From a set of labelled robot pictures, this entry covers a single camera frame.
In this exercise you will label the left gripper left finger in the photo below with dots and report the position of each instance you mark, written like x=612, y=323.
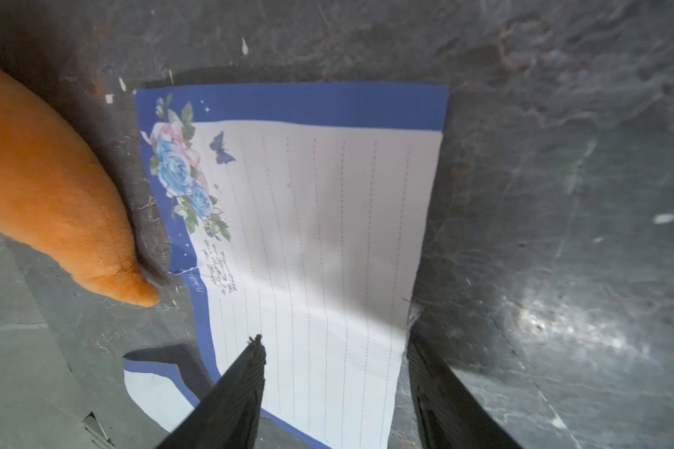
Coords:
x=229, y=416

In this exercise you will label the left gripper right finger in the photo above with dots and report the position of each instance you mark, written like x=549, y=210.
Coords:
x=448, y=415

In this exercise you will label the white blue letter paper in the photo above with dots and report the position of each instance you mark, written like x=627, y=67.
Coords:
x=160, y=391

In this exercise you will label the orange shark plush toy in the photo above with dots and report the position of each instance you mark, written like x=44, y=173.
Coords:
x=56, y=197

